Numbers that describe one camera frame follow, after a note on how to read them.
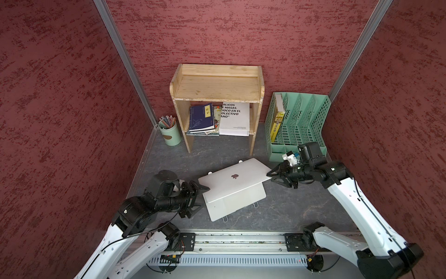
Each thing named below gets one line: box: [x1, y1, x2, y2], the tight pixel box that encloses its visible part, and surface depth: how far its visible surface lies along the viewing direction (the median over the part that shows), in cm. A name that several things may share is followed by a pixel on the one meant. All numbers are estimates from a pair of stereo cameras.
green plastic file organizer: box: [264, 91, 332, 163], surface depth 105 cm
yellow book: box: [270, 111, 286, 143], surface depth 99 cm
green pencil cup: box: [159, 121, 182, 146], surface depth 104 cm
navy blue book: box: [188, 102, 215, 132], surface depth 91 cm
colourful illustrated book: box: [186, 105, 223, 137], surface depth 89 cm
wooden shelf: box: [169, 63, 265, 156], surface depth 81 cm
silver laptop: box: [198, 158, 273, 223], surface depth 81 cm
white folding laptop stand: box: [202, 181, 267, 222], surface depth 82 cm
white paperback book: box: [218, 102, 250, 137], surface depth 90 cm
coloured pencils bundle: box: [159, 115, 176, 128], surface depth 105 cm
